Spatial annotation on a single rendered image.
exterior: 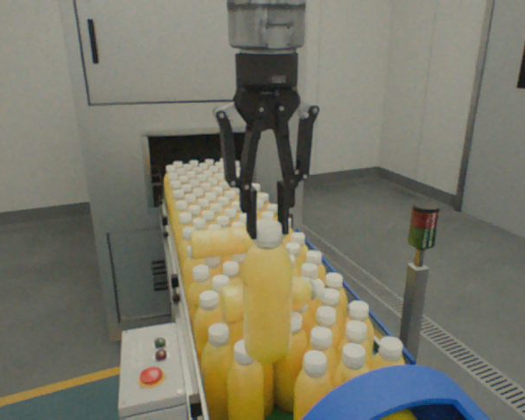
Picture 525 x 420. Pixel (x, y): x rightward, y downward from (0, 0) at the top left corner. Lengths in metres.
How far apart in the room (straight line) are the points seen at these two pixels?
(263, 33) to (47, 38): 4.13
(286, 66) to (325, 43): 4.78
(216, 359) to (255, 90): 0.52
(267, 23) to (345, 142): 5.10
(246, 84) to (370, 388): 0.38
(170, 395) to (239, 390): 0.14
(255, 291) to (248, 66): 0.29
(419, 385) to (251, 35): 0.44
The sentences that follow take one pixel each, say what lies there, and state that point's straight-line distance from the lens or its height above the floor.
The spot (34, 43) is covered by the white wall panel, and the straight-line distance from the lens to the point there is 4.59.
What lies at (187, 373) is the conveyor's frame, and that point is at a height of 0.90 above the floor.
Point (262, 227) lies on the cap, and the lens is 0.60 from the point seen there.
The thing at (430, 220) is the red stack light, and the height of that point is 1.23.
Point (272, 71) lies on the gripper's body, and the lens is 0.52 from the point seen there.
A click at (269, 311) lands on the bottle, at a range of 0.63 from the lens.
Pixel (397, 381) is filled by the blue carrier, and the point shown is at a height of 1.23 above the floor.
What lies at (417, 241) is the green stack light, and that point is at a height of 1.18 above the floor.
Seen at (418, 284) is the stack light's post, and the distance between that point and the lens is 1.17.
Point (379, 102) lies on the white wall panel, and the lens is 5.78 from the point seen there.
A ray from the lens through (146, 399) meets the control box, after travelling 0.77.
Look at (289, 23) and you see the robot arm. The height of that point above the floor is 1.63.
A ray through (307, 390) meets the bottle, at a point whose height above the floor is 1.06.
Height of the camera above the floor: 1.61
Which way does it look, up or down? 20 degrees down
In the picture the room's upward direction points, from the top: straight up
